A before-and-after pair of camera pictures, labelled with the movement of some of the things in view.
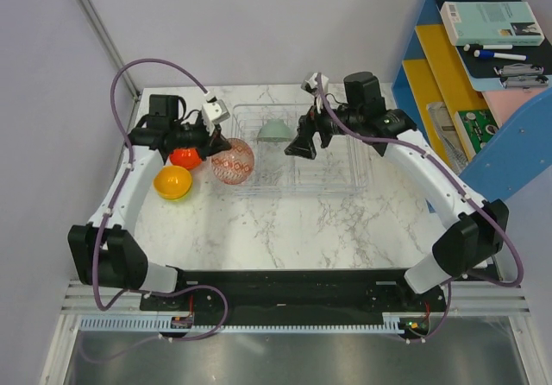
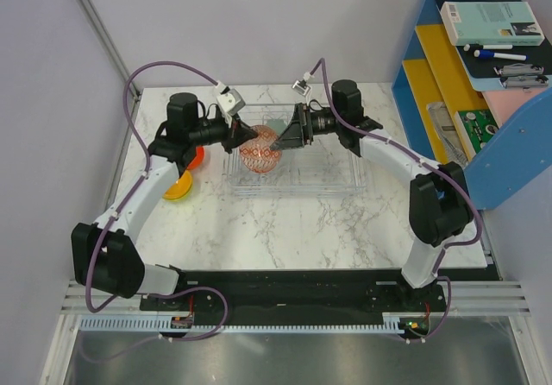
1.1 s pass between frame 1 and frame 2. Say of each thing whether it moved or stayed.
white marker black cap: stayed
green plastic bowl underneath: stayed
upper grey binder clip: stayed
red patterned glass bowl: moved
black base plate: stayed
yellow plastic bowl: stayed
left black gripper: moved
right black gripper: moved
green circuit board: stayed
